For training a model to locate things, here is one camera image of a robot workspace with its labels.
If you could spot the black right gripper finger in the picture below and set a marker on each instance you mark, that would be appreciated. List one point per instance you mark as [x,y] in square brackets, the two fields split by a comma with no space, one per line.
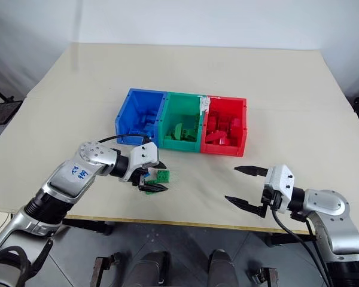
[243,205]
[252,171]

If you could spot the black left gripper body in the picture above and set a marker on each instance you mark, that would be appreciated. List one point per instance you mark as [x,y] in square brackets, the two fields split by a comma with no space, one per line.
[138,177]

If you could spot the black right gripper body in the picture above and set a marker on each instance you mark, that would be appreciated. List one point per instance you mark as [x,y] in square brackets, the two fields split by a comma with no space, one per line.
[269,200]

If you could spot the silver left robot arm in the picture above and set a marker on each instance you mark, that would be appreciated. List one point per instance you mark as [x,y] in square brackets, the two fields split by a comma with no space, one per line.
[65,182]

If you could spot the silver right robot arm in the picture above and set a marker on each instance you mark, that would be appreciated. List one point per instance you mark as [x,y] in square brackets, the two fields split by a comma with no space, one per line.
[335,215]

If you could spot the green studded building block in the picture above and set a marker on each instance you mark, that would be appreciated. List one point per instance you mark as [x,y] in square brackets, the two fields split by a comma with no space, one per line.
[163,176]

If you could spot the small blue building block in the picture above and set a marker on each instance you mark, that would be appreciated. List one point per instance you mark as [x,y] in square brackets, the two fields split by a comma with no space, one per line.
[150,172]

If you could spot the red plastic bin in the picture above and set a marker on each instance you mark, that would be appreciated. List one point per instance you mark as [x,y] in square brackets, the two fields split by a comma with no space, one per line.
[224,149]

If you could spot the green half-round block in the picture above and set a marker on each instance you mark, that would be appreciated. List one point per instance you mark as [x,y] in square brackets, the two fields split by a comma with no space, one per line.
[178,131]

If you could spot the red cylinder block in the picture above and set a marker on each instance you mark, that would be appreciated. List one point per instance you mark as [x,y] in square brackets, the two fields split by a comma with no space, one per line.
[235,128]

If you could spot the red half-round block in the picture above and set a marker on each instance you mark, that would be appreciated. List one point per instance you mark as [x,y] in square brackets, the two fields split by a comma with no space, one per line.
[218,139]

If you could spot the red building block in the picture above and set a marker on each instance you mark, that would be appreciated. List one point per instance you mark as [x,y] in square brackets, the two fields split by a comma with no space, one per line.
[213,122]

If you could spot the green plastic bin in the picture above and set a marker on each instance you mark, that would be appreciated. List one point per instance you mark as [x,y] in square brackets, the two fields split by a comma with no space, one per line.
[182,104]

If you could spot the dark rounded shape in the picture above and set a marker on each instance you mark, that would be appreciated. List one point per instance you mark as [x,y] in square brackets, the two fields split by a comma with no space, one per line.
[151,269]
[222,269]

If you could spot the blue plastic bin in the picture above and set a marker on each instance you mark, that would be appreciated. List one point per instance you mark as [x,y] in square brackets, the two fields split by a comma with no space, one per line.
[137,103]

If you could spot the white tape strip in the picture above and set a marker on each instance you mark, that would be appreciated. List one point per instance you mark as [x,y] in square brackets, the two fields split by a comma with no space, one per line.
[204,104]

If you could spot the black floor stand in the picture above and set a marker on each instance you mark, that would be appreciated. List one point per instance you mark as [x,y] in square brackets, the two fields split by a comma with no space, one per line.
[6,110]

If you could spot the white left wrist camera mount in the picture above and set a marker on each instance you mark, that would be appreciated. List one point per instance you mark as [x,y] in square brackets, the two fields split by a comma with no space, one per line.
[145,155]

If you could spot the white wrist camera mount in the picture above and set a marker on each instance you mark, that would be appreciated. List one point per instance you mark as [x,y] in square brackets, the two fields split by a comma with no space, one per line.
[145,155]
[279,182]

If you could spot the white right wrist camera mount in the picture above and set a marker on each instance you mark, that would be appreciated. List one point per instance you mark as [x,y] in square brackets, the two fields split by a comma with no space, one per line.
[279,182]

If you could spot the black table frame bar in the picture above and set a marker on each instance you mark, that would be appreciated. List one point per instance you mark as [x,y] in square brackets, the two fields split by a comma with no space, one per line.
[290,239]
[89,225]

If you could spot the dark metal bracket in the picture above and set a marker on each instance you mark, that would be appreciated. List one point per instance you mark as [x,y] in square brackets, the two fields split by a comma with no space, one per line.
[266,276]
[103,269]

